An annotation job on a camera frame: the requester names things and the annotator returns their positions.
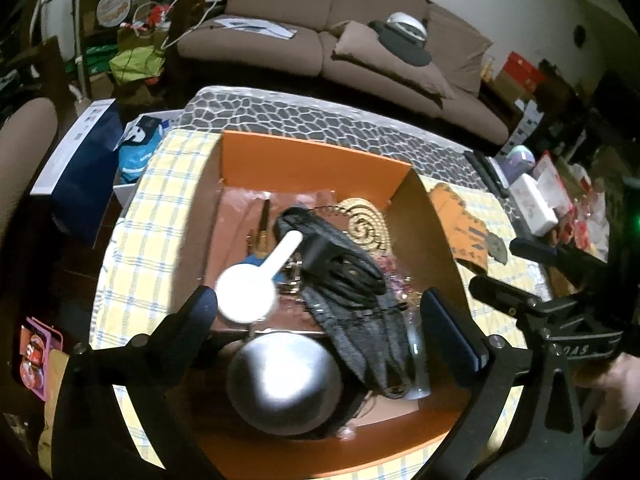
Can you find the round printed sign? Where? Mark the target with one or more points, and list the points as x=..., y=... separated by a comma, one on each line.
x=116, y=5

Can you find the orange cardboard box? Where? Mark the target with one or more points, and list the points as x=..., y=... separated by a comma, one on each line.
x=310, y=165

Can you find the brown sofa pillow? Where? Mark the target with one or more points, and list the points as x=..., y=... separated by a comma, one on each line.
x=395, y=75

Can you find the woven spiral coaster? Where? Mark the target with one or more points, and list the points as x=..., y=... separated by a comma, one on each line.
x=367, y=225

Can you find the steel bowl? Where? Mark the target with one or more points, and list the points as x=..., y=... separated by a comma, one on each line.
x=285, y=385

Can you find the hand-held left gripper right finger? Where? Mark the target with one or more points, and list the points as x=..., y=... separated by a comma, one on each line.
x=450, y=335

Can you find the pink toy packaging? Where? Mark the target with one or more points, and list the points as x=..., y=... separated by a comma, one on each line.
x=35, y=360

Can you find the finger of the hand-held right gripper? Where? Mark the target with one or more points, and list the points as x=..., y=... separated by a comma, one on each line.
x=505, y=300
x=550, y=254

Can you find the white pole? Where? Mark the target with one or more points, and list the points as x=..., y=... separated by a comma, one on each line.
x=80, y=35

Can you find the black remote control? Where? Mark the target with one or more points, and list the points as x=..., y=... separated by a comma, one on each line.
x=487, y=172

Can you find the purple round container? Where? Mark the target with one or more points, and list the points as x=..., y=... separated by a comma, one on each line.
x=520, y=157

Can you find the clear glass bottle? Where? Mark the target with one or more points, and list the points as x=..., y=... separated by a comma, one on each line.
x=417, y=360

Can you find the white plastic scoop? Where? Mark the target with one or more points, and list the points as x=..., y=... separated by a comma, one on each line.
x=245, y=292

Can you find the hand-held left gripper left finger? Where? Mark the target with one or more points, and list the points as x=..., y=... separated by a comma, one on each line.
x=200, y=310

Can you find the shiny foil wrapper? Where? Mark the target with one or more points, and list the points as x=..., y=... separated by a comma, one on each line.
x=395, y=280

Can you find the blue printed packet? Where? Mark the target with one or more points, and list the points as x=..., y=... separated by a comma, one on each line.
x=140, y=152

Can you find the white dome helmet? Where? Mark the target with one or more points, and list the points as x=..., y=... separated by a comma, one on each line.
x=407, y=22

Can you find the red white packet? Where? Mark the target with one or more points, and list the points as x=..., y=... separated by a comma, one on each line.
x=550, y=175

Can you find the dark round disc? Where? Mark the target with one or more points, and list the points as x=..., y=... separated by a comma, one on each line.
x=497, y=250

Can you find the red cardboard box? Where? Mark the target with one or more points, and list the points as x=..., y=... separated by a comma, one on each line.
x=522, y=67

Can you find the green plastic bag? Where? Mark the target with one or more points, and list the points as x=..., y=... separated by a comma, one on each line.
x=135, y=62

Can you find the black cloth bag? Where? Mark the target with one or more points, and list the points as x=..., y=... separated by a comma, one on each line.
x=405, y=52

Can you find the brass pen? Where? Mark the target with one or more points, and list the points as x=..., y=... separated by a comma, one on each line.
x=263, y=225

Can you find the yellow checked tablecloth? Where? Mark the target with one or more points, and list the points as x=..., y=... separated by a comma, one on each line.
x=150, y=240

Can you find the white papers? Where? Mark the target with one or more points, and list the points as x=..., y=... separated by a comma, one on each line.
x=250, y=25

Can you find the brown chair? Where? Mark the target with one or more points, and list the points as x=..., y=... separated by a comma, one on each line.
x=25, y=145

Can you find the blue white carton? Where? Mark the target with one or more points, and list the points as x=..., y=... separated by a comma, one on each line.
x=85, y=175

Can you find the white rectangular box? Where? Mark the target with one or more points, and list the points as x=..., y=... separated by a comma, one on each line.
x=535, y=205

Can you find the grey pebble-pattern desktop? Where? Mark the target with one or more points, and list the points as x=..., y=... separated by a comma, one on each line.
x=310, y=115

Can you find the person's right forearm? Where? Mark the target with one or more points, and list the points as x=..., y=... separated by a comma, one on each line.
x=615, y=390

